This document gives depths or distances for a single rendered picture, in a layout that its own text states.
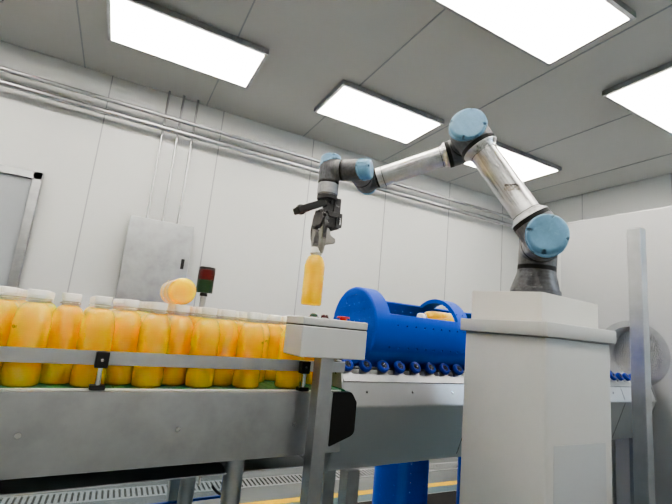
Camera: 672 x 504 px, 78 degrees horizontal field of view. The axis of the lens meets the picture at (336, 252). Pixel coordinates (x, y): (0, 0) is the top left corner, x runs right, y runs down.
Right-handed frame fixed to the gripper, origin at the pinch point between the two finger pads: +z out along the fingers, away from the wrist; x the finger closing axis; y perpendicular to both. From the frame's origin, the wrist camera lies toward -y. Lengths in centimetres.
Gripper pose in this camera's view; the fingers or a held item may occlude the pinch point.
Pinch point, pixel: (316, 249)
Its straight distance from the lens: 144.5
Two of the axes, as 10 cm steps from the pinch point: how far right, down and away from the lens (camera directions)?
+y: 8.4, 1.7, 5.1
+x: -5.3, 1.0, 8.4
